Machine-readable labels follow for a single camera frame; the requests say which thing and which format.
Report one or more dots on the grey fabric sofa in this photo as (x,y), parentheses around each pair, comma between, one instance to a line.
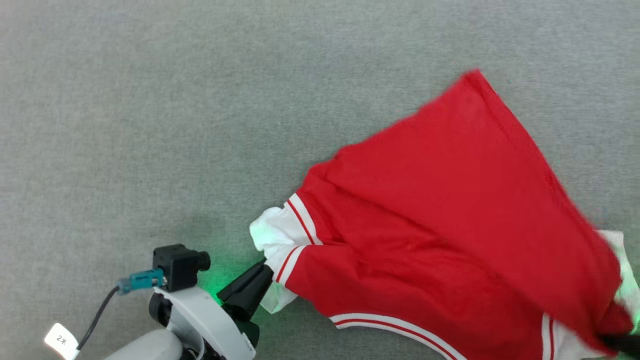
(200,125)

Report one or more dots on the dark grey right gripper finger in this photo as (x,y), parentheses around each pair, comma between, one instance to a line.
(622,345)

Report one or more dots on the red and white garment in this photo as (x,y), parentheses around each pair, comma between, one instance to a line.
(450,210)

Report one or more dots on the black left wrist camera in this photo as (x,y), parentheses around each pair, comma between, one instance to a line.
(177,265)

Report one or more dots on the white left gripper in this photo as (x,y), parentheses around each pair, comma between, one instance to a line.
(210,320)

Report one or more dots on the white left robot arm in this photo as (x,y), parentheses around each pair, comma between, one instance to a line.
(145,347)

